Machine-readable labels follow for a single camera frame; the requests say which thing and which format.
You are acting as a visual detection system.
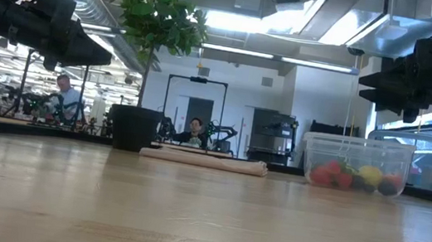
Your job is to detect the rectangular metal ceiling duct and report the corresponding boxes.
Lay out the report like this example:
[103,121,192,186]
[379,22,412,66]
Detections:
[317,0,432,62]

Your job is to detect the long ceiling light strip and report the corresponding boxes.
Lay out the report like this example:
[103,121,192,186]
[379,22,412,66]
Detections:
[199,42,275,61]
[279,56,361,76]

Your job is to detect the beige folded cloth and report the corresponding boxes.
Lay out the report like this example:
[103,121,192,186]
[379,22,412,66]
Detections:
[138,143,270,179]

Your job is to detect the black aluminium table frame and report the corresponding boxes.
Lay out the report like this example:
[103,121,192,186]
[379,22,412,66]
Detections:
[0,119,432,206]

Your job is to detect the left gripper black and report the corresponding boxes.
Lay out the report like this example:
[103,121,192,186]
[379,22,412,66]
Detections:
[8,0,121,80]

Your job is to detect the red toy strawberry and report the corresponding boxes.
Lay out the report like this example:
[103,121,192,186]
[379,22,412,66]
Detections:
[308,164,335,188]
[325,159,344,176]

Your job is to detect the yellow toy lemon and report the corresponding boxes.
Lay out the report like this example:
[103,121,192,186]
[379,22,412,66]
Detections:
[356,163,386,188]

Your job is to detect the black metal gantry frame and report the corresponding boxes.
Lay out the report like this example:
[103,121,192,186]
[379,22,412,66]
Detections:
[157,72,230,152]

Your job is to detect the clear plastic tupperware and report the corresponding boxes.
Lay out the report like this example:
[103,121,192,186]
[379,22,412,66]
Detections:
[297,129,418,201]

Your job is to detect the small green plant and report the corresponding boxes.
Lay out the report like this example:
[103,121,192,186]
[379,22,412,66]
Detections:
[187,135,203,149]

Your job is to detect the dark grey door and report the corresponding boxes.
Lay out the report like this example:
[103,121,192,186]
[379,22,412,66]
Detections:
[182,96,216,138]

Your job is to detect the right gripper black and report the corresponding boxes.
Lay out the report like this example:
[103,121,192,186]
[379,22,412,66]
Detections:
[352,27,432,128]

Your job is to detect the green plant in black pot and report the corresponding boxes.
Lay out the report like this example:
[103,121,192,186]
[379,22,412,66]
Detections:
[90,0,214,160]

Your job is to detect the person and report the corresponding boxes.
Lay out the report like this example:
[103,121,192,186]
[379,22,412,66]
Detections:
[50,72,90,123]
[172,114,214,151]

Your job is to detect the silver round ventilation duct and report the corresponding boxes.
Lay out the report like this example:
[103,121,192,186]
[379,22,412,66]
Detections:
[6,0,170,78]

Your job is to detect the pink toy fruit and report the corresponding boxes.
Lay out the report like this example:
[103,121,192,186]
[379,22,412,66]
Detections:
[382,171,405,191]

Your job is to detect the black cabinet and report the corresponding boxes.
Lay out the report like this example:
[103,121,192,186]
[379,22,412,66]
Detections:
[246,107,301,167]

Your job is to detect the small dark toy berry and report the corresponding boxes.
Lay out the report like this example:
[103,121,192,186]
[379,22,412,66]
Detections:
[362,182,377,196]

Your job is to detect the thin black pole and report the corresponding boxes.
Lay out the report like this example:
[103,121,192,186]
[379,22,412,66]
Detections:
[15,47,35,119]
[75,65,91,129]

